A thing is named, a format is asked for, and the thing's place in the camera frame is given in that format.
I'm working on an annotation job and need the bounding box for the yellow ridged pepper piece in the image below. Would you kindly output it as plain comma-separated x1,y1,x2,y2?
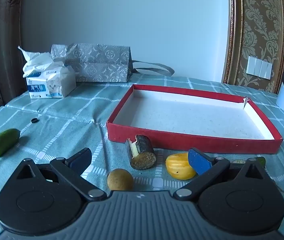
165,153,197,180

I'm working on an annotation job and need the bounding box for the green cucumber piece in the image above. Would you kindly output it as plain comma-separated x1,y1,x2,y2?
0,128,21,157

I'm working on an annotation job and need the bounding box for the brown longan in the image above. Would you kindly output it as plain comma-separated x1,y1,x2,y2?
107,169,134,191

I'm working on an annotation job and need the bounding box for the white wall switch panel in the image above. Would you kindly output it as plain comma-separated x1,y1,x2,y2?
246,56,273,80

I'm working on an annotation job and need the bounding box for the green checked tablecloth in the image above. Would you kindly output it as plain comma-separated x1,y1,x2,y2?
0,74,284,240

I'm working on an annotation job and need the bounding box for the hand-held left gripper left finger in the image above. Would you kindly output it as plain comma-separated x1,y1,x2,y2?
15,147,107,202

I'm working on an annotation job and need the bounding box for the round green lime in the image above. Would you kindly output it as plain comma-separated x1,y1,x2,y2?
248,156,266,168

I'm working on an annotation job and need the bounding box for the red cardboard box tray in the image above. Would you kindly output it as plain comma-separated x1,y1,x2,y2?
106,84,284,154

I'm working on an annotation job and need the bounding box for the silver patterned gift bag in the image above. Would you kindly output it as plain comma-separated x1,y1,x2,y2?
50,44,175,83

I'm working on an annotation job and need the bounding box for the white tissue pack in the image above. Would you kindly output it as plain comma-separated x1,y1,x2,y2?
17,45,77,99

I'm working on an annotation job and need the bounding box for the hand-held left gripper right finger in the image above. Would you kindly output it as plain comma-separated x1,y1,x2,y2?
173,147,267,203

